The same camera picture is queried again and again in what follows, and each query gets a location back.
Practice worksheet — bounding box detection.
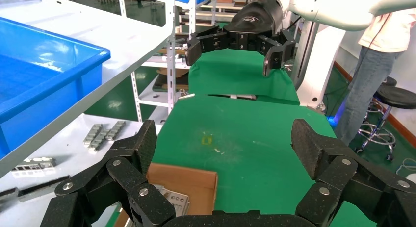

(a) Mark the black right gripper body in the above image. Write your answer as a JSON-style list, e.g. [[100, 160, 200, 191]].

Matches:
[[224, 0, 284, 51]]

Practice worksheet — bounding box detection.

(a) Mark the white lower board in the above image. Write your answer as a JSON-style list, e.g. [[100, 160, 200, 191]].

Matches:
[[0, 113, 170, 227]]

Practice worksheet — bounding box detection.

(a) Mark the green table cloth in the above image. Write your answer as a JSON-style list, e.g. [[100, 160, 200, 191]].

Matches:
[[151, 95, 378, 227], [188, 48, 301, 106]]

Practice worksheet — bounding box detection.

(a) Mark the white slotted steel shelf leg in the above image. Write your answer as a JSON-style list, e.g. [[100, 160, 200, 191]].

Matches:
[[130, 70, 144, 123]]

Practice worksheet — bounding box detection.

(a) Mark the white metal storage rack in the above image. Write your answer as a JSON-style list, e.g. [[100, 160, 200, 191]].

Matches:
[[117, 0, 222, 122]]

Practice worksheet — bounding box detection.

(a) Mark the dark metal rail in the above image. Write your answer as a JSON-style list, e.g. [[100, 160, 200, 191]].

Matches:
[[0, 175, 71, 203]]

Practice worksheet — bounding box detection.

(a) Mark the white robot torso column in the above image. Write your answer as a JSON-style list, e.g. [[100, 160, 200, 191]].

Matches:
[[295, 21, 347, 109]]

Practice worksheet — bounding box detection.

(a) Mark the shallow cardboard box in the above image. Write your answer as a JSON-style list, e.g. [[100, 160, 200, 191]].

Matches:
[[113, 163, 218, 227]]

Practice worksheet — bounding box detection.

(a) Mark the blue plastic tray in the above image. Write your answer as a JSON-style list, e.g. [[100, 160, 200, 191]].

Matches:
[[0, 17, 111, 159]]

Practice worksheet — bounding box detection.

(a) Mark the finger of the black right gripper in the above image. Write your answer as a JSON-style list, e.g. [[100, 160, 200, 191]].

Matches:
[[258, 29, 297, 77], [185, 25, 230, 67]]

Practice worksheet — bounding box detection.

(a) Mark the silver slotted shield plate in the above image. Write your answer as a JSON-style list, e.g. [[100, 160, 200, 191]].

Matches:
[[153, 183, 191, 218]]

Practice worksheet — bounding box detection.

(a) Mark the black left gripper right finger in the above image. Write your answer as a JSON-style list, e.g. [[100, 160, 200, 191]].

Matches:
[[290, 118, 416, 227]]

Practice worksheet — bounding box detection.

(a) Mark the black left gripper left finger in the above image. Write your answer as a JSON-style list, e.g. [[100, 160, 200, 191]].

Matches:
[[40, 119, 178, 227]]

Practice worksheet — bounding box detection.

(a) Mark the silver slotted metal strip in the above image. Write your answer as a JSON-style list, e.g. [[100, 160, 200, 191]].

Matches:
[[11, 157, 56, 174]]

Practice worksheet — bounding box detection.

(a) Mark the person in jeans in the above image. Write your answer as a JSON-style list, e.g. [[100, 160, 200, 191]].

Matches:
[[335, 8, 416, 147]]

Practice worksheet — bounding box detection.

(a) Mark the silver connector strip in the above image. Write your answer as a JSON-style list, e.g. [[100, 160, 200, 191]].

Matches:
[[82, 124, 103, 145], [87, 129, 111, 152], [105, 120, 127, 141]]

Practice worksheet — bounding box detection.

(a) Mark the black round stool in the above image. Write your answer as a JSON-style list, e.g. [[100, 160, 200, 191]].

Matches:
[[356, 85, 416, 161]]

